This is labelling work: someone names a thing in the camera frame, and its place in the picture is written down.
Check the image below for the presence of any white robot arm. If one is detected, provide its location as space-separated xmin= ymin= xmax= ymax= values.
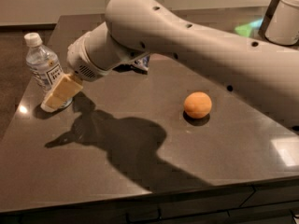
xmin=42 ymin=0 xmax=299 ymax=128

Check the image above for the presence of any black drawer handle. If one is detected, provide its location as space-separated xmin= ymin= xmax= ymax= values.
xmin=125 ymin=208 xmax=162 ymax=224

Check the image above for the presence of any clear plastic water bottle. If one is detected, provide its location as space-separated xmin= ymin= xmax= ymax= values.
xmin=24 ymin=33 xmax=64 ymax=95

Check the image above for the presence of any white cylindrical container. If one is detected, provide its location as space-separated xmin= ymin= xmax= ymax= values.
xmin=265 ymin=0 xmax=299 ymax=46

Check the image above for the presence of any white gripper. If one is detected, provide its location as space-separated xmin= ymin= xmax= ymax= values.
xmin=41 ymin=33 xmax=108 ymax=112

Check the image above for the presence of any orange fruit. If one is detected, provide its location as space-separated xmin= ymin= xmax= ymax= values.
xmin=183 ymin=91 xmax=212 ymax=119

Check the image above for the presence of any blue chip bag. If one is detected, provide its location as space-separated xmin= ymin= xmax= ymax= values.
xmin=133 ymin=55 xmax=150 ymax=72

